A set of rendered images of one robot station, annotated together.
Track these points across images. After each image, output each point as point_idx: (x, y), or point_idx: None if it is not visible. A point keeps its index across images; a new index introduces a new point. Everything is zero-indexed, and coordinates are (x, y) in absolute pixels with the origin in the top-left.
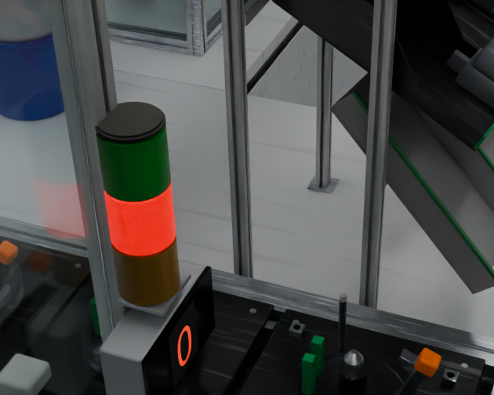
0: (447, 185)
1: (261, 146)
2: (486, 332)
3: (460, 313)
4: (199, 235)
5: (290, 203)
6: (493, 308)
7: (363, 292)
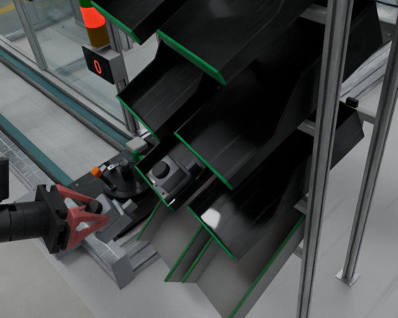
0: (195, 224)
1: None
2: (175, 298)
3: (196, 293)
4: None
5: (331, 252)
6: (190, 312)
7: None
